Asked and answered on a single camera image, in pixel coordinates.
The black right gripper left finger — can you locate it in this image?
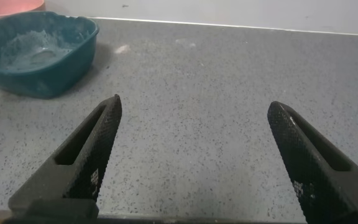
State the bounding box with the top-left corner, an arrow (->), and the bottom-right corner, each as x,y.
7,94 -> 123,219

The teal square plastic basin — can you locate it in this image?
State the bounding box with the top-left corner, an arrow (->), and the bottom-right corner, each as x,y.
0,11 -> 101,100

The pink bowl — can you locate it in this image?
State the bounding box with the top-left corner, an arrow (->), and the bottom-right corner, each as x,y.
0,0 -> 47,24

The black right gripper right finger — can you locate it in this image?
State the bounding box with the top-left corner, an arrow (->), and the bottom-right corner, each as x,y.
267,100 -> 358,224

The white powder residue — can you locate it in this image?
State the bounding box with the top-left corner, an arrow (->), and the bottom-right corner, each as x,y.
0,29 -> 74,71

